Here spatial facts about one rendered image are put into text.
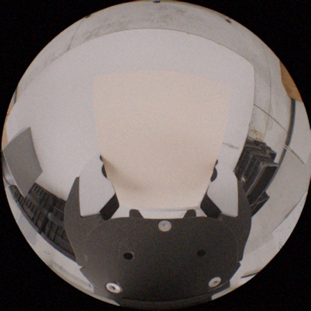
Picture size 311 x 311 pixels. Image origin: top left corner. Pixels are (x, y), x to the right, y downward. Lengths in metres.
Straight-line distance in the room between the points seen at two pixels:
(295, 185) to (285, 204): 0.44
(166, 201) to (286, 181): 2.59
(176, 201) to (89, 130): 0.18
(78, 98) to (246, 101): 0.30
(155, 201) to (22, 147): 0.41
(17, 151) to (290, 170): 2.98
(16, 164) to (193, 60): 0.49
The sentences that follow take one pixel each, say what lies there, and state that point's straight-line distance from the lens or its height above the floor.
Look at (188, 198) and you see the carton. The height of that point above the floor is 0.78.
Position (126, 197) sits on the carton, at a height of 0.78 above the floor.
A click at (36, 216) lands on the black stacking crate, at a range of 0.57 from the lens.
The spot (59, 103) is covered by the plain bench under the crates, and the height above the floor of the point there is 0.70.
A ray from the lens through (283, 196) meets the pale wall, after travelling 2.69.
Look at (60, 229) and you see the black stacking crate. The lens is 0.46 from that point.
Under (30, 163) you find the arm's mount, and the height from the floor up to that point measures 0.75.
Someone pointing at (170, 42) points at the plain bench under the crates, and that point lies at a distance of 0.19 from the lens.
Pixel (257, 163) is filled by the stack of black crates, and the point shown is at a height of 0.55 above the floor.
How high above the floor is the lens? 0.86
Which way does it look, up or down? 60 degrees down
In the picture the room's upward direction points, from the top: 180 degrees counter-clockwise
